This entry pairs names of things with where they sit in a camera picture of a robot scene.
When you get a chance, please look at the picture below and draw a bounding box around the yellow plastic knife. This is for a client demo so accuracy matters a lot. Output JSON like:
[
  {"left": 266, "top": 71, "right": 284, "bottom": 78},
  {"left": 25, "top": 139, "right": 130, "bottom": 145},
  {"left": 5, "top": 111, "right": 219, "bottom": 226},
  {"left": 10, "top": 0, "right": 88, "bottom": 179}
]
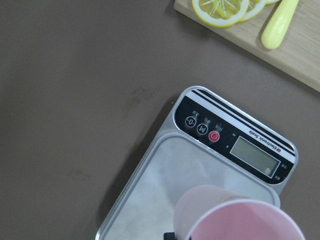
[{"left": 261, "top": 0, "right": 299, "bottom": 50}]

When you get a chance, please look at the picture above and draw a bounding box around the digital kitchen scale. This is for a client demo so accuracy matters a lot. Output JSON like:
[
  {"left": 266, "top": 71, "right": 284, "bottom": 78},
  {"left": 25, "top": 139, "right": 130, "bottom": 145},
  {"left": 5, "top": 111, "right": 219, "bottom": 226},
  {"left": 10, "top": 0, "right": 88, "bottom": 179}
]
[{"left": 95, "top": 86, "right": 299, "bottom": 240}]

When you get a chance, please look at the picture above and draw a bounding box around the wooden cutting board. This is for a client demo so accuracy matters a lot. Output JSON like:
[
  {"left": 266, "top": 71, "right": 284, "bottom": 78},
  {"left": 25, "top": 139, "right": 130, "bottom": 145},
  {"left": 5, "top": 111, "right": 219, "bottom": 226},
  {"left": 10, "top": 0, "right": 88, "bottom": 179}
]
[{"left": 173, "top": 0, "right": 320, "bottom": 91}]

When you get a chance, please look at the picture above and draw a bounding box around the pink plastic cup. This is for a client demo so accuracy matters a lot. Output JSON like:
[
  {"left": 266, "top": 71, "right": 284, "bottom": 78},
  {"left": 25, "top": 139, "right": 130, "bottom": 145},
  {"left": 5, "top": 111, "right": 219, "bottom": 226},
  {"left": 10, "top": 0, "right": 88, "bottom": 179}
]
[{"left": 173, "top": 185, "right": 305, "bottom": 240}]

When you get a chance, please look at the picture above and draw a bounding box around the lemon slice middle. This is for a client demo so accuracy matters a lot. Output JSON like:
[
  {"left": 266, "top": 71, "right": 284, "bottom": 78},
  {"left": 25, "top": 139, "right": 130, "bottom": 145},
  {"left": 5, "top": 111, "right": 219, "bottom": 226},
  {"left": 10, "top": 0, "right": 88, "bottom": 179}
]
[{"left": 238, "top": 0, "right": 267, "bottom": 23}]

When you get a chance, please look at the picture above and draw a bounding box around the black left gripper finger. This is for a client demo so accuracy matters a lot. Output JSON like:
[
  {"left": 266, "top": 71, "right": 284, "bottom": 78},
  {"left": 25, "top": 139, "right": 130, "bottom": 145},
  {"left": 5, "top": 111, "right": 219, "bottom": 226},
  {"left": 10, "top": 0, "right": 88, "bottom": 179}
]
[{"left": 163, "top": 230, "right": 177, "bottom": 240}]

